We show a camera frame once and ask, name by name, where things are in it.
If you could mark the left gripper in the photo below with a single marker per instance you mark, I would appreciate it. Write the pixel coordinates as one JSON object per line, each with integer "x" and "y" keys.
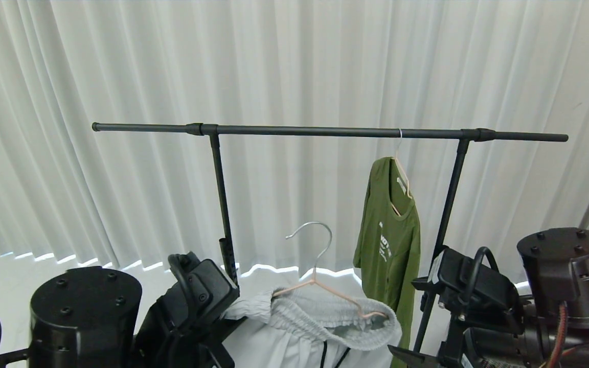
{"x": 166, "y": 337}

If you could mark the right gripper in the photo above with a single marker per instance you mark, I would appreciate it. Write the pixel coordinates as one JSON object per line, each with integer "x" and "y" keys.
{"x": 499, "y": 350}

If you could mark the pale grey shorts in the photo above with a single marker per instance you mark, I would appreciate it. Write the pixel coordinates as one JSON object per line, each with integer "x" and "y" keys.
{"x": 284, "y": 342}

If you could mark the green printed garment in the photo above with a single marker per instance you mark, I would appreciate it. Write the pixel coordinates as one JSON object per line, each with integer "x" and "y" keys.
{"x": 386, "y": 245}

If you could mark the pink clothes hanger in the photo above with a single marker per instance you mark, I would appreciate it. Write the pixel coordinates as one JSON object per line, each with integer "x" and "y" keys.
{"x": 320, "y": 245}
{"x": 402, "y": 176}

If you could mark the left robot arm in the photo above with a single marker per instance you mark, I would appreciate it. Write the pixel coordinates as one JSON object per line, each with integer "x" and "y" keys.
{"x": 85, "y": 317}

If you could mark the black clothes rack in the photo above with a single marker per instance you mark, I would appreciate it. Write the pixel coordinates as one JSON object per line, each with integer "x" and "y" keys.
{"x": 325, "y": 131}

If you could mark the white curtain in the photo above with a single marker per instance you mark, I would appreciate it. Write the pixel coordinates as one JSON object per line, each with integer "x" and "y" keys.
{"x": 274, "y": 61}

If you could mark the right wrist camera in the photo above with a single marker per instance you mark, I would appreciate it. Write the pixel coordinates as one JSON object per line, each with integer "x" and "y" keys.
{"x": 483, "y": 291}

